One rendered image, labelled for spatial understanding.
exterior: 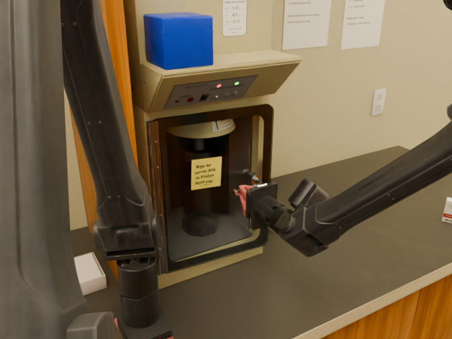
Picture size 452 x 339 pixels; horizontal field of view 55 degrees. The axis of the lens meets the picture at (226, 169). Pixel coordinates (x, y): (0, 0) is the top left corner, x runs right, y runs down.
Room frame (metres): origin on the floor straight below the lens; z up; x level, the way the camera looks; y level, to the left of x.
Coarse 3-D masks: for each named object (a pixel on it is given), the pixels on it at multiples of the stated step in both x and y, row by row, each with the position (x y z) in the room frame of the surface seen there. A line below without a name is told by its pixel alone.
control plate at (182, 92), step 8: (216, 80) 0.86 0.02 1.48; (224, 80) 0.87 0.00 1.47; (232, 80) 0.88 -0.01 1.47; (240, 80) 0.89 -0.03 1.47; (248, 80) 0.91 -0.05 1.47; (176, 88) 0.82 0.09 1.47; (184, 88) 0.83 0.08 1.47; (192, 88) 0.85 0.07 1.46; (200, 88) 0.86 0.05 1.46; (208, 88) 0.87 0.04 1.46; (216, 88) 0.88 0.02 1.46; (224, 88) 0.89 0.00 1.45; (232, 88) 0.91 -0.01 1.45; (240, 88) 0.92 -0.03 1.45; (248, 88) 0.94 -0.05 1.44; (176, 96) 0.85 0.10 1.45; (184, 96) 0.86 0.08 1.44; (192, 96) 0.87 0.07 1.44; (200, 96) 0.88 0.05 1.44; (208, 96) 0.90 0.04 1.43; (224, 96) 0.92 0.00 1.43; (232, 96) 0.94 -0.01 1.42; (240, 96) 0.95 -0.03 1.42; (168, 104) 0.86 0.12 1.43; (176, 104) 0.87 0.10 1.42; (184, 104) 0.88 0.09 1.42; (192, 104) 0.90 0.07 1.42
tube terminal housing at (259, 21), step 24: (144, 0) 0.89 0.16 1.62; (168, 0) 0.91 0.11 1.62; (192, 0) 0.94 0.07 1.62; (216, 0) 0.96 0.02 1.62; (264, 0) 1.02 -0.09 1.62; (216, 24) 0.96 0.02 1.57; (264, 24) 1.03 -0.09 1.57; (144, 48) 0.88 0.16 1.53; (216, 48) 0.96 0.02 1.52; (240, 48) 0.99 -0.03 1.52; (264, 48) 1.03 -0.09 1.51; (264, 96) 1.03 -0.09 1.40; (144, 120) 0.88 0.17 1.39; (144, 144) 0.89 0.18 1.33; (144, 168) 0.90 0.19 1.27; (216, 264) 0.96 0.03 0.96
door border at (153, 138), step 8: (152, 128) 0.87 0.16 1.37; (152, 136) 0.87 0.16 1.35; (152, 144) 0.87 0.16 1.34; (152, 152) 0.87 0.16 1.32; (152, 160) 0.87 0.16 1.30; (160, 160) 0.88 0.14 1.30; (152, 168) 0.87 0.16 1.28; (160, 168) 0.88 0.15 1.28; (160, 176) 0.88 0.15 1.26; (152, 184) 0.86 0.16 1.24; (160, 184) 0.88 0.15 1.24; (160, 192) 0.88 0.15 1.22; (160, 200) 0.88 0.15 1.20; (160, 208) 0.87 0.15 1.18; (160, 216) 0.87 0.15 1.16; (160, 224) 0.87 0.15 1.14; (160, 256) 0.87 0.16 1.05; (160, 264) 0.87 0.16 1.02
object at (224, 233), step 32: (160, 128) 0.88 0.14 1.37; (192, 128) 0.91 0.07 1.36; (224, 128) 0.95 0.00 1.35; (256, 128) 0.98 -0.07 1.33; (224, 160) 0.95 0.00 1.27; (256, 160) 0.98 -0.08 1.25; (192, 192) 0.91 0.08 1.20; (224, 192) 0.95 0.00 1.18; (192, 224) 0.91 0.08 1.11; (224, 224) 0.95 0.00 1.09; (192, 256) 0.91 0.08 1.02; (224, 256) 0.95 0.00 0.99
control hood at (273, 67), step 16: (144, 64) 0.86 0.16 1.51; (224, 64) 0.85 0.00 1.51; (240, 64) 0.86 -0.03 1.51; (256, 64) 0.88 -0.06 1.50; (272, 64) 0.90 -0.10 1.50; (288, 64) 0.92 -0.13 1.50; (144, 80) 0.86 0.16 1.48; (160, 80) 0.79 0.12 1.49; (176, 80) 0.80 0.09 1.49; (192, 80) 0.82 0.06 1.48; (208, 80) 0.85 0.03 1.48; (256, 80) 0.92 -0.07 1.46; (272, 80) 0.95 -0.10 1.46; (144, 96) 0.87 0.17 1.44; (160, 96) 0.82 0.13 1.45
